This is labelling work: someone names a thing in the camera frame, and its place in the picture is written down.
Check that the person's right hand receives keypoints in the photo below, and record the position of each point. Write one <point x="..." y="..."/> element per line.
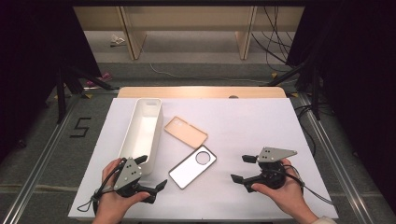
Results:
<point x="286" y="196"/>

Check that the beige phone case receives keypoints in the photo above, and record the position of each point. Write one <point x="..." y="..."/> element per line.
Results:
<point x="186" y="133"/>

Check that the white plastic storage bin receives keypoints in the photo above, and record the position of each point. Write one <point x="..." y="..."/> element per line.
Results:
<point x="141" y="130"/>

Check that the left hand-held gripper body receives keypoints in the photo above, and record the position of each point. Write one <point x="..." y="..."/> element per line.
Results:
<point x="127" y="174"/>

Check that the black curtain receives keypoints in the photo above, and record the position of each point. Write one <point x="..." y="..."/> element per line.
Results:
<point x="31" y="62"/>
<point x="358" y="77"/>

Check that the silver smartphone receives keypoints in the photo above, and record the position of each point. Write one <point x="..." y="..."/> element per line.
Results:
<point x="188" y="171"/>

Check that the crumpled white paper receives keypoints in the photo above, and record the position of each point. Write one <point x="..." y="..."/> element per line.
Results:
<point x="116" y="39"/>

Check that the pink object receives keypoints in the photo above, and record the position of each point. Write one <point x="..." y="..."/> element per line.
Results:
<point x="106" y="76"/>

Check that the yellow tape piece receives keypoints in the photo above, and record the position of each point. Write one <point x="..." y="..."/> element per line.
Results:
<point x="274" y="74"/>
<point x="88" y="95"/>
<point x="294" y="94"/>

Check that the white table cover sheet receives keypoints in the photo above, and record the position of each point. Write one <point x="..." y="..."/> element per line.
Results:
<point x="243" y="130"/>

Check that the person's left hand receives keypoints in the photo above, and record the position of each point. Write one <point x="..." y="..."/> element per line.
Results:
<point x="112" y="202"/>

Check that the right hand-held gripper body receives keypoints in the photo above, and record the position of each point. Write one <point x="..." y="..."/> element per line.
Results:
<point x="271" y="172"/>

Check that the aluminium floor rail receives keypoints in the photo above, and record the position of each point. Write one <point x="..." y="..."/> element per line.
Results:
<point x="40" y="165"/>
<point x="330" y="149"/>

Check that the light wooden desk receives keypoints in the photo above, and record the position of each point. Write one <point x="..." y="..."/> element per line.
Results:
<point x="186" y="18"/>

